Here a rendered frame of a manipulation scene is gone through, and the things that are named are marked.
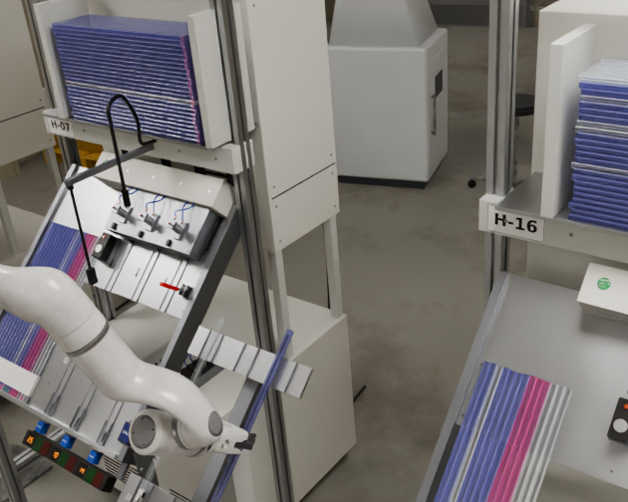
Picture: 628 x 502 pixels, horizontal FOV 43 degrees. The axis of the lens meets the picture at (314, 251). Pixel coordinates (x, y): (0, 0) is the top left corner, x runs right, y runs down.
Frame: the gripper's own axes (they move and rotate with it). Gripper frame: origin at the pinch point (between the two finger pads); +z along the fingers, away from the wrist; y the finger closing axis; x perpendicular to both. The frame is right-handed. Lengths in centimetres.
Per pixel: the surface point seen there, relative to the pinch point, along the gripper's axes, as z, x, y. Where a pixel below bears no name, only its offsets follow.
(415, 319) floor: 197, -42, 65
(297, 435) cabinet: 81, 9, 36
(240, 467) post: 10.4, 8.6, 5.5
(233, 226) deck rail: 17, -45, 36
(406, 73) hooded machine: 250, -183, 146
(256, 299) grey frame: 33, -29, 34
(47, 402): 7, 16, 71
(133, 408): 8.6, 7.1, 41.5
